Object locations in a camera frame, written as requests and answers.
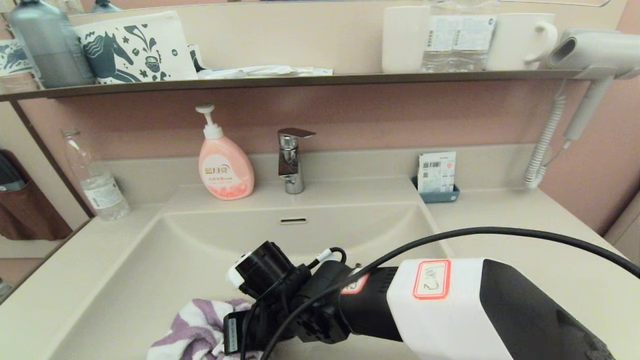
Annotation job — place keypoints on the clear water bottle white label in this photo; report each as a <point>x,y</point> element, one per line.
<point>102,192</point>
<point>440,40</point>
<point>477,40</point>

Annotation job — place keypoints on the dark and white pouch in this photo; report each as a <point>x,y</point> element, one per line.
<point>196,57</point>

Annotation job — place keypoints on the pink soap pump bottle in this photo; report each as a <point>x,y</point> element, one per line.
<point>225,170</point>

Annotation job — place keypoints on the grey bottle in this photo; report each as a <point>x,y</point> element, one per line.
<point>50,45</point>

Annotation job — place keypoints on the beige sink basin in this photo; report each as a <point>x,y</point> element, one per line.
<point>150,280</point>

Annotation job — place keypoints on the chrome faucet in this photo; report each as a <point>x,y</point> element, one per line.
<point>291,160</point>

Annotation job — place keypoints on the grey hair dryer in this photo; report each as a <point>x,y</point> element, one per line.
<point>600,50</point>

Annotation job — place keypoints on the brown wall shelf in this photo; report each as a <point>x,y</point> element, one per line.
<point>300,80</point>

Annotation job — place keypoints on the white pouch horse print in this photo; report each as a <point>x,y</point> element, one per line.
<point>135,50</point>

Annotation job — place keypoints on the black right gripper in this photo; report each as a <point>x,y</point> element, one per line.
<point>305,310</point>

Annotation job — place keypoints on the brown mirror frame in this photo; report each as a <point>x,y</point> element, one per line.
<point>55,160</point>

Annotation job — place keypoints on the small blue tray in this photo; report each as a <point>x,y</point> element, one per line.
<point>440,196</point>

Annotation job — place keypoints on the black and white wrist camera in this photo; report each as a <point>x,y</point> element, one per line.
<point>262,270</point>

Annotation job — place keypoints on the white wrapped packets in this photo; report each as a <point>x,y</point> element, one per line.
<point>260,72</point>

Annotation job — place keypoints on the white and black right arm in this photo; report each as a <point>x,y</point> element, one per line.
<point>475,315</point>

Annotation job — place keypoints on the white printed packet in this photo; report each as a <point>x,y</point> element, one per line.
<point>436,172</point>

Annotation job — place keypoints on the purple white striped towel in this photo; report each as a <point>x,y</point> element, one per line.
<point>195,330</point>

